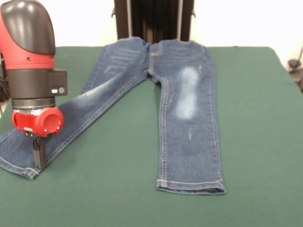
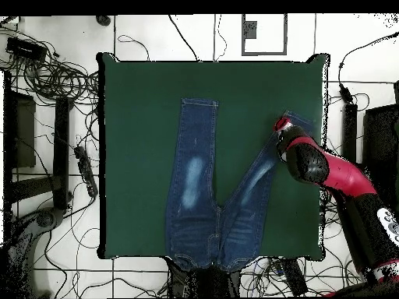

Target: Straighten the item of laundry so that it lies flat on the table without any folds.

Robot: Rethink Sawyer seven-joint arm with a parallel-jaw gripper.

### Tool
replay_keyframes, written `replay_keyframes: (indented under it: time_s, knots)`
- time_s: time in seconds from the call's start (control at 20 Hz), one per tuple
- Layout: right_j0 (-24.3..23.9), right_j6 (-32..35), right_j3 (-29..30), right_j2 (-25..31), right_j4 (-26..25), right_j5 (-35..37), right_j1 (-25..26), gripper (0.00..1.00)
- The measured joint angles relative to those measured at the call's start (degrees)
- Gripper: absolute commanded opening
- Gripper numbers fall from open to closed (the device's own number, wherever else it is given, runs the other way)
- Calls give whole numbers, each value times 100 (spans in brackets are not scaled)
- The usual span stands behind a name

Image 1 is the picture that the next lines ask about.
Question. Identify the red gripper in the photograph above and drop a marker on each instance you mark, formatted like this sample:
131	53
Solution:
35	123

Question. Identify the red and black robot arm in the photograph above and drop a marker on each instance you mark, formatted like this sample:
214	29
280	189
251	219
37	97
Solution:
26	47

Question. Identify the blue denim jeans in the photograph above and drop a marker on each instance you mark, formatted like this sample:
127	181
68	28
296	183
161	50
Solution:
189	142

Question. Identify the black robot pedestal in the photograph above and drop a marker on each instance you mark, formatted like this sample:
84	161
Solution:
154	21

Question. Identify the dark green table cloth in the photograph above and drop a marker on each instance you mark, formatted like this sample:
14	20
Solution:
248	118

